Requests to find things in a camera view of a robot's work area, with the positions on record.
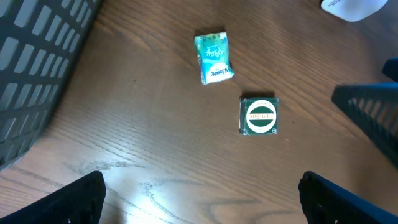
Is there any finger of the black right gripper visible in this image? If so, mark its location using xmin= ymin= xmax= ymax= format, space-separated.
xmin=331 ymin=83 xmax=397 ymax=166
xmin=382 ymin=58 xmax=398 ymax=82

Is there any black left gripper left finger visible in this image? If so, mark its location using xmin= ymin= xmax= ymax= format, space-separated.
xmin=1 ymin=171 xmax=106 ymax=224

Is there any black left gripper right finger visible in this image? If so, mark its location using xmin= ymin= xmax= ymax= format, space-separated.
xmin=298 ymin=171 xmax=397 ymax=224

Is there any dark green Zam-Buk box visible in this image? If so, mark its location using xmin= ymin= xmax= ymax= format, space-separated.
xmin=239 ymin=97 xmax=279 ymax=136

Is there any green Kleenex tissue packet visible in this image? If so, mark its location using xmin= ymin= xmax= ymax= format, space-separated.
xmin=194 ymin=32 xmax=234 ymax=85

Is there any white barcode scanner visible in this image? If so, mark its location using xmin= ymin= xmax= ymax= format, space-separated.
xmin=320 ymin=0 xmax=388 ymax=22

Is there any grey plastic mesh basket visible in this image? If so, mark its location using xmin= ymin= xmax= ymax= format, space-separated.
xmin=1 ymin=0 xmax=102 ymax=169

